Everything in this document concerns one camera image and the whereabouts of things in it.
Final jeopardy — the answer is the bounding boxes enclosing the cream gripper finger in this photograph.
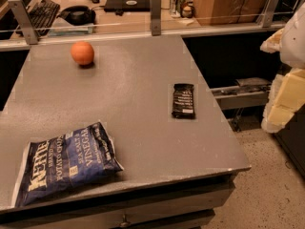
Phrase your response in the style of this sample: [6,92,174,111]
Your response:
[260,29,283,53]
[261,69,305,134]

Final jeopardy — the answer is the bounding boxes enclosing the orange fruit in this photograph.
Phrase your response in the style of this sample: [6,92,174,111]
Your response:
[71,41,94,65]

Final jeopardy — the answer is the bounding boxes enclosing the black rxbar chocolate bar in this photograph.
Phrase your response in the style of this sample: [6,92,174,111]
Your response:
[172,83,195,119]

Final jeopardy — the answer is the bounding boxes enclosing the grey metal shelf tray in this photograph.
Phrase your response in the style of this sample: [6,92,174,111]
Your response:
[211,77,271,110]

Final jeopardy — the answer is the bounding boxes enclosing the glass barrier panel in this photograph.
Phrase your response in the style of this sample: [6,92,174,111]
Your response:
[0,11,296,35]

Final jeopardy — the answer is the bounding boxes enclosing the brown cardboard box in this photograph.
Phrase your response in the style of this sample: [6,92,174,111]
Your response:
[193,0,267,26]

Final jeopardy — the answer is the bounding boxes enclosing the small round jar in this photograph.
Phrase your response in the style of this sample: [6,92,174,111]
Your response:
[181,5,193,18]

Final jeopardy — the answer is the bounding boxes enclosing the metal can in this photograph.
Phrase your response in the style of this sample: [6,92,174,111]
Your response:
[170,0,185,17]

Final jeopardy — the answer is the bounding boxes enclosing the black laptop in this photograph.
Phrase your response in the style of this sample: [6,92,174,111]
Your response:
[104,0,150,12]

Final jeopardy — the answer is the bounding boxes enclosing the black headphones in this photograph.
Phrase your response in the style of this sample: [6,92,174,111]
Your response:
[59,6,96,26]

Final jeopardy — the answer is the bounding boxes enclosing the black keyboard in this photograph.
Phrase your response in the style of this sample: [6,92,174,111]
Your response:
[27,0,60,36]

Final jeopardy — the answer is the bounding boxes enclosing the blue kettle chips bag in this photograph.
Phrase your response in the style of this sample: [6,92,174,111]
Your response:
[12,122,123,207]

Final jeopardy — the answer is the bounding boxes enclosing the right metal bracket post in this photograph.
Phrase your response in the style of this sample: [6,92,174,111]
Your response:
[259,0,279,28]

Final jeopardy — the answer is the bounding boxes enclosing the metal bracket post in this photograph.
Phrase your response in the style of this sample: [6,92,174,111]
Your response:
[259,0,279,28]
[9,0,38,45]
[150,0,161,36]

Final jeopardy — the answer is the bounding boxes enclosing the middle metal bracket post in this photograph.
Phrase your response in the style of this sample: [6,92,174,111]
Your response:
[150,0,161,36]

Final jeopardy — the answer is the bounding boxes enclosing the table drawer with handle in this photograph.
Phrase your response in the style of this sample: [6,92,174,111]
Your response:
[0,181,234,229]

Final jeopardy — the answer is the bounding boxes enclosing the left metal bracket post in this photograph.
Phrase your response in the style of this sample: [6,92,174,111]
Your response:
[9,0,38,45]

